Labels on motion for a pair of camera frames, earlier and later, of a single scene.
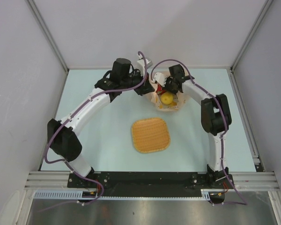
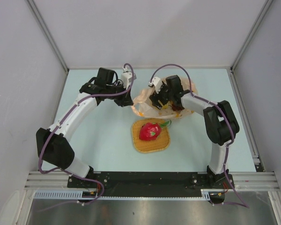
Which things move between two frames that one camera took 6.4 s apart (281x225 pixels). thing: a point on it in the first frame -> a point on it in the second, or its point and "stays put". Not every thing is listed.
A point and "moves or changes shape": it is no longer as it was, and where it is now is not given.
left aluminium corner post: [48, 34] stays put
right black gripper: [166, 87] -> [154, 97]
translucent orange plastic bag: [179, 100] moves or changes shape
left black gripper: [145, 88] -> [125, 99]
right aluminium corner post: [262, 14] stays put
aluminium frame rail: [245, 181] stays put
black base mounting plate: [151, 184] stays put
